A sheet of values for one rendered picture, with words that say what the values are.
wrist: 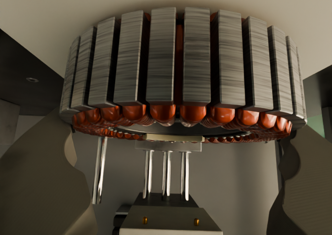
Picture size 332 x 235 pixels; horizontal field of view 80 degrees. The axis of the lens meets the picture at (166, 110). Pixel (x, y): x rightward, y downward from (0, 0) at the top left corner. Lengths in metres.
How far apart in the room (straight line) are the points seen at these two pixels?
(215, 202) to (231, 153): 0.09
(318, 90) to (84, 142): 0.33
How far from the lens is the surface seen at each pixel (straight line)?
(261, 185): 0.40
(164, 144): 0.23
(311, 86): 0.20
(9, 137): 0.33
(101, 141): 0.18
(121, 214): 0.33
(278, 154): 0.36
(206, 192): 0.37
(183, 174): 0.25
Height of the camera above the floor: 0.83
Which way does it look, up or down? 12 degrees down
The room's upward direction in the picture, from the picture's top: 178 degrees counter-clockwise
